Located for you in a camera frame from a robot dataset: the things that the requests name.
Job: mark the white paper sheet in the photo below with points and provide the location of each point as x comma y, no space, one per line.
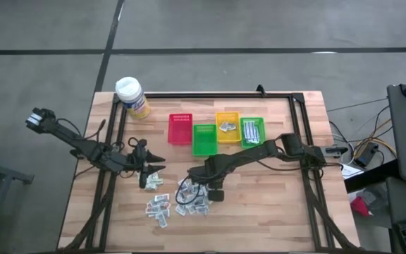
350,171

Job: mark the red cloth object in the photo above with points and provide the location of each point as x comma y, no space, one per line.
359,206

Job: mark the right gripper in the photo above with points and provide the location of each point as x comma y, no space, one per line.
208,176

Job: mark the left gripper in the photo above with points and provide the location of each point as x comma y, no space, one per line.
140,160

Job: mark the green plastic basket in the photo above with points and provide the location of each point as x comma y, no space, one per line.
261,123
204,144

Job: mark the black cart bar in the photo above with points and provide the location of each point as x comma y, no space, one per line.
368,176

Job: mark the black frame bracket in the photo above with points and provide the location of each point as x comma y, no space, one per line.
260,90

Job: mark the blue striped bandage packet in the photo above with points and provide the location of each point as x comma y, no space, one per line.
250,130
257,141

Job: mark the Lysol wipes canister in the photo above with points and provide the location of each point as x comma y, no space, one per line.
132,97

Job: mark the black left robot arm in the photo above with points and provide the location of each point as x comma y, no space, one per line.
79,140

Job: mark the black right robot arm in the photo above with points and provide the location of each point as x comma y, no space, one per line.
249,155

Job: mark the yellow plastic basket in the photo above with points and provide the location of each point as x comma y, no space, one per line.
229,137

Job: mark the black power supply box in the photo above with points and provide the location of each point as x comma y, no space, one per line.
365,157

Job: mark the red plastic basket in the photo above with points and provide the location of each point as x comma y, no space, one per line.
180,135

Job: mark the red white packet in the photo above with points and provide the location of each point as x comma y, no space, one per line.
161,221
161,197
153,204
165,213
151,211
166,205

